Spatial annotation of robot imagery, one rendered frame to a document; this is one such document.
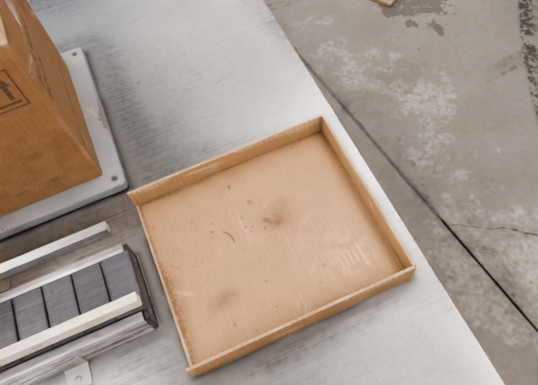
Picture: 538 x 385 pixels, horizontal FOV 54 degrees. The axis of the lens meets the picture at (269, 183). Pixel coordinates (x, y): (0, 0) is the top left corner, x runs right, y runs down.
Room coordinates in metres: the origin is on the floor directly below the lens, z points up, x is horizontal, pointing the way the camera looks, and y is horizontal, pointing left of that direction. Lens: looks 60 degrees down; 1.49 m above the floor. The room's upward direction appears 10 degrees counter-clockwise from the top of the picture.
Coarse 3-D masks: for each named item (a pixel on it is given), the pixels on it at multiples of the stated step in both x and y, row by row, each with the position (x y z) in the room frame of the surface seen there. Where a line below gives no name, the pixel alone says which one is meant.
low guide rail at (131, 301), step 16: (112, 304) 0.21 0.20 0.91; (128, 304) 0.21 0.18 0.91; (80, 320) 0.20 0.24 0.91; (96, 320) 0.19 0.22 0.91; (32, 336) 0.19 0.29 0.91; (48, 336) 0.18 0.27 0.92; (64, 336) 0.18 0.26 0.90; (0, 352) 0.18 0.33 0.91; (16, 352) 0.17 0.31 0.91; (32, 352) 0.17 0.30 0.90
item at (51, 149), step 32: (0, 0) 0.51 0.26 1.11; (0, 32) 0.45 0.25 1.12; (32, 32) 0.56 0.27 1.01; (0, 64) 0.42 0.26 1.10; (32, 64) 0.46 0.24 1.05; (64, 64) 0.64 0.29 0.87; (0, 96) 0.42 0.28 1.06; (32, 96) 0.42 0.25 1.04; (64, 96) 0.51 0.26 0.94; (0, 128) 0.41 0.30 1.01; (32, 128) 0.42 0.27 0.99; (64, 128) 0.43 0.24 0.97; (0, 160) 0.40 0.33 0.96; (32, 160) 0.41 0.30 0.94; (64, 160) 0.42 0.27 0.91; (96, 160) 0.45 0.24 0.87; (0, 192) 0.40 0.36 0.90; (32, 192) 0.40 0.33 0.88
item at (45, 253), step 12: (96, 228) 0.28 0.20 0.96; (108, 228) 0.29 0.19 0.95; (60, 240) 0.28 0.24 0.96; (72, 240) 0.27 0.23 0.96; (84, 240) 0.27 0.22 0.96; (36, 252) 0.27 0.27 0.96; (48, 252) 0.26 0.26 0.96; (60, 252) 0.27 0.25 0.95; (0, 264) 0.26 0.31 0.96; (12, 264) 0.26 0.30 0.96; (24, 264) 0.26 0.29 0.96; (36, 264) 0.26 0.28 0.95; (0, 276) 0.25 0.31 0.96
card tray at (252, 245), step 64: (320, 128) 0.45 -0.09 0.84; (128, 192) 0.38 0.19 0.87; (192, 192) 0.38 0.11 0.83; (256, 192) 0.36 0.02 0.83; (320, 192) 0.35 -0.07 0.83; (192, 256) 0.28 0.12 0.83; (256, 256) 0.27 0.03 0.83; (320, 256) 0.25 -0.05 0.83; (384, 256) 0.24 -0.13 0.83; (192, 320) 0.20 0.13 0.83; (256, 320) 0.18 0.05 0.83
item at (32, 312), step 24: (96, 264) 0.28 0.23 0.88; (120, 264) 0.27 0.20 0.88; (48, 288) 0.26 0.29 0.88; (72, 288) 0.25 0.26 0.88; (96, 288) 0.24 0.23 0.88; (120, 288) 0.24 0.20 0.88; (0, 312) 0.24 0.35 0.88; (24, 312) 0.23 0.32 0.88; (48, 312) 0.23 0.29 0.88; (72, 312) 0.22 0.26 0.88; (0, 336) 0.21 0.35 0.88; (24, 336) 0.20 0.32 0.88; (72, 336) 0.19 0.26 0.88; (24, 360) 0.17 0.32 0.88
